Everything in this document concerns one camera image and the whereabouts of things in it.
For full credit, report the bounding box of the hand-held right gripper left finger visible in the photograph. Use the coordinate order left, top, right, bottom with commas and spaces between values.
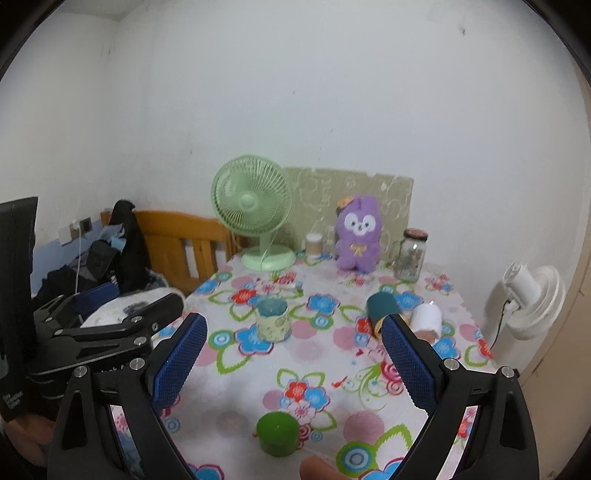
46, 313, 208, 480

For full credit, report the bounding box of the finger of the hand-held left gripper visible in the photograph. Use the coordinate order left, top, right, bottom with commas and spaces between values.
32, 282, 120, 328
28, 292, 184, 374

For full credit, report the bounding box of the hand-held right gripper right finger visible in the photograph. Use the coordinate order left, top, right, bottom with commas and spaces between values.
381, 315, 541, 480

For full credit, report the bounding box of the floral patterned cup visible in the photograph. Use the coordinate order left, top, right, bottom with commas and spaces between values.
255, 298, 291, 343

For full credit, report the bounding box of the person's left forearm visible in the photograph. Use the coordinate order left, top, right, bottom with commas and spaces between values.
4, 413, 56, 462

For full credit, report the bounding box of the white cup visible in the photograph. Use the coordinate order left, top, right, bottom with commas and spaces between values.
410, 302, 445, 344

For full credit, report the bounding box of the teal cup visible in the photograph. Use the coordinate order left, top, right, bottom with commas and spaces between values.
366, 292, 411, 340

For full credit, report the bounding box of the green cup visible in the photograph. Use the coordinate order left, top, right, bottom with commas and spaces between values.
256, 412, 301, 457

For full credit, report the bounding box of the white bedding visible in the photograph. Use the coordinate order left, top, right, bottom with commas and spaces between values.
82, 285, 186, 329

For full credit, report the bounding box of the pile of clothes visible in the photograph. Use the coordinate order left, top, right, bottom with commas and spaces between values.
32, 224, 162, 305

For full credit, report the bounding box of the black garment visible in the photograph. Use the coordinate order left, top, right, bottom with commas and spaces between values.
111, 199, 151, 294

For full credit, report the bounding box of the floral tablecloth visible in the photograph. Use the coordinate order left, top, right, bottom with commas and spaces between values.
106, 253, 497, 480

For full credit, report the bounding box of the glass jar with lid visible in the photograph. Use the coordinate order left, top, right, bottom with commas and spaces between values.
394, 228, 428, 282

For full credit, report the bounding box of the tan round object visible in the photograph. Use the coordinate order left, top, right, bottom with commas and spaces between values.
299, 455, 345, 480

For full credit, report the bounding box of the purple plush toy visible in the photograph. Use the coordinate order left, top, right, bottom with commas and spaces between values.
333, 195, 384, 271

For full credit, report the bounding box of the white fan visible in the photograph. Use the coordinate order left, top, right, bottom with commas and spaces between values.
501, 262, 566, 344

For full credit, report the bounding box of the green desk fan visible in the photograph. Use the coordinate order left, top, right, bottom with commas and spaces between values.
211, 154, 296, 272

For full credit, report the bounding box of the beige patterned board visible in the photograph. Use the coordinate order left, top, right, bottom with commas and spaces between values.
283, 167, 414, 268

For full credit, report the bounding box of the white charging cable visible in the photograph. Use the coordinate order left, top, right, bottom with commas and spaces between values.
73, 231, 88, 296

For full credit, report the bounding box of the black fan cable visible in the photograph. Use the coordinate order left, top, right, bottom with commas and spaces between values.
488, 301, 514, 352

